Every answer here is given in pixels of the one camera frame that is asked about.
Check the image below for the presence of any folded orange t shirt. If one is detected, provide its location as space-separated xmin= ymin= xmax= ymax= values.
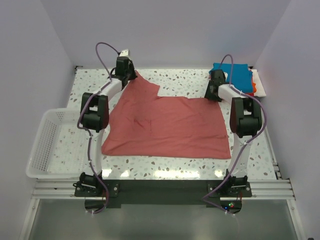
xmin=246 ymin=81 xmax=257 ymax=96

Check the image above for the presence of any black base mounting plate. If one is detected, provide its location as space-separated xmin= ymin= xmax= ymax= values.
xmin=73 ymin=175 xmax=253 ymax=214

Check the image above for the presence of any folded white t shirt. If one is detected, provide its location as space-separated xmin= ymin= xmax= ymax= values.
xmin=250 ymin=69 xmax=267 ymax=98

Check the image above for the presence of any blue t shirt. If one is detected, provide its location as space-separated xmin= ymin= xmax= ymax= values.
xmin=209 ymin=62 xmax=253 ymax=93

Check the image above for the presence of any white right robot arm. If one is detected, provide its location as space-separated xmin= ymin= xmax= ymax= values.
xmin=204 ymin=69 xmax=263 ymax=178

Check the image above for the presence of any white plastic basket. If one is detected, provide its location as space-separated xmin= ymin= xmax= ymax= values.
xmin=26 ymin=108 xmax=88 ymax=179

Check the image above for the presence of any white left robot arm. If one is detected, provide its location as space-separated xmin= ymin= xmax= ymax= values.
xmin=77 ymin=49 xmax=137 ymax=175

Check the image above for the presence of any salmon pink t shirt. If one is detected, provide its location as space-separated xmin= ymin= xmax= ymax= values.
xmin=101 ymin=75 xmax=231 ymax=160

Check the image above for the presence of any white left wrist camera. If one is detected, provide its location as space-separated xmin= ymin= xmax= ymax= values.
xmin=118 ymin=49 xmax=131 ymax=58

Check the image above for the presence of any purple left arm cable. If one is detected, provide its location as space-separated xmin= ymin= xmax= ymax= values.
xmin=76 ymin=41 xmax=123 ymax=216

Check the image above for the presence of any aluminium table frame rail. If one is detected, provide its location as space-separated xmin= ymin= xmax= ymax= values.
xmin=251 ymin=128 xmax=296 ymax=201

